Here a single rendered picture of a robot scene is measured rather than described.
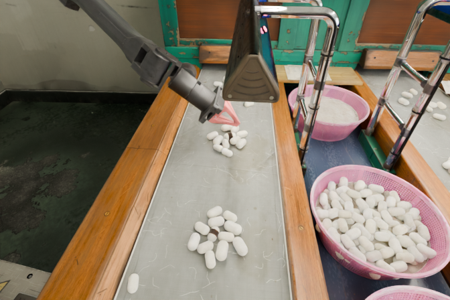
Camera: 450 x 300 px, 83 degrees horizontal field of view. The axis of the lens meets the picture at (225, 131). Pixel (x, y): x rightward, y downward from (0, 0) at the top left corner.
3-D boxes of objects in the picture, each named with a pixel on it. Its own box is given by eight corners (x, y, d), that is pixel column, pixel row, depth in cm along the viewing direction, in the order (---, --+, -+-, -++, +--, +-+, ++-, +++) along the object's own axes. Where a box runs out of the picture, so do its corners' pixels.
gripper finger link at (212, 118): (248, 107, 70) (221, 86, 67) (247, 122, 64) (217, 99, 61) (232, 122, 73) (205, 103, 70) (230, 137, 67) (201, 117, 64)
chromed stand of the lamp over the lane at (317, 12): (238, 174, 75) (245, 7, 48) (240, 132, 90) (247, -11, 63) (304, 178, 73) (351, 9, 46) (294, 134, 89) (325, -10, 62)
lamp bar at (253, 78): (221, 102, 36) (221, 51, 32) (239, 6, 86) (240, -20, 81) (278, 104, 36) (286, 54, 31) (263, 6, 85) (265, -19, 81)
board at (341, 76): (276, 82, 101) (276, 80, 101) (273, 67, 113) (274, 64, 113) (362, 86, 99) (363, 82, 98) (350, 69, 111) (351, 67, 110)
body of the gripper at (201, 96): (224, 89, 68) (201, 71, 65) (220, 108, 59) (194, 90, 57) (209, 104, 71) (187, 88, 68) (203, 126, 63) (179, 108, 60)
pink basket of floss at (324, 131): (331, 159, 80) (339, 135, 74) (269, 120, 96) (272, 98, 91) (375, 128, 92) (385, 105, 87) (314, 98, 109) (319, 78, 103)
